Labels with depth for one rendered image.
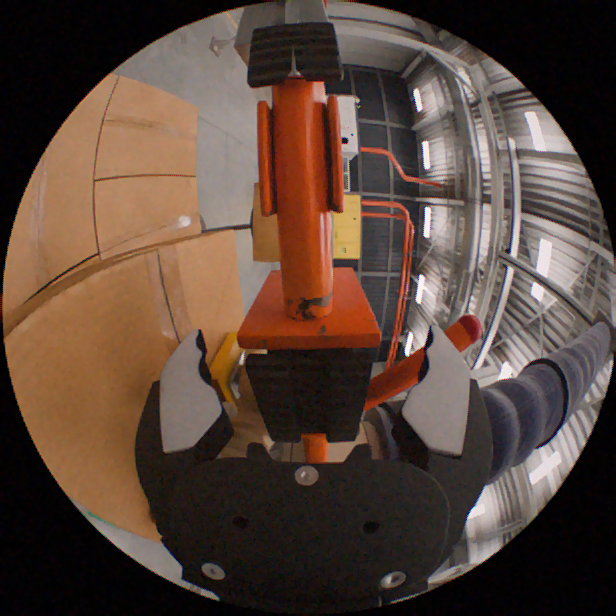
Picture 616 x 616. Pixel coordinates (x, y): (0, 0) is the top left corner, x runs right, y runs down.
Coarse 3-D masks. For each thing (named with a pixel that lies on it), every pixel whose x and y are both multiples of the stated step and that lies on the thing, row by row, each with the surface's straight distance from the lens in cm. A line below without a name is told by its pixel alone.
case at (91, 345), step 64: (128, 256) 21; (192, 256) 25; (64, 320) 15; (128, 320) 18; (192, 320) 25; (64, 384) 15; (128, 384) 18; (64, 448) 16; (128, 448) 19; (128, 512) 20
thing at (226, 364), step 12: (228, 336) 32; (228, 348) 30; (240, 348) 33; (216, 360) 28; (228, 360) 29; (240, 360) 31; (216, 372) 27; (228, 372) 29; (216, 384) 27; (228, 384) 28; (228, 396) 29
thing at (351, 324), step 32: (352, 288) 12; (256, 320) 10; (288, 320) 9; (320, 320) 9; (352, 320) 9; (288, 352) 9; (320, 352) 9; (352, 352) 9; (256, 384) 10; (288, 384) 9; (320, 384) 10; (352, 384) 9; (288, 416) 11; (320, 416) 12; (352, 416) 11
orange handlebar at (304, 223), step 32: (288, 96) 9; (320, 96) 10; (288, 128) 8; (320, 128) 9; (288, 160) 8; (320, 160) 8; (288, 192) 8; (320, 192) 8; (288, 224) 8; (320, 224) 8; (288, 256) 8; (320, 256) 8; (288, 288) 9; (320, 288) 9; (320, 448) 19
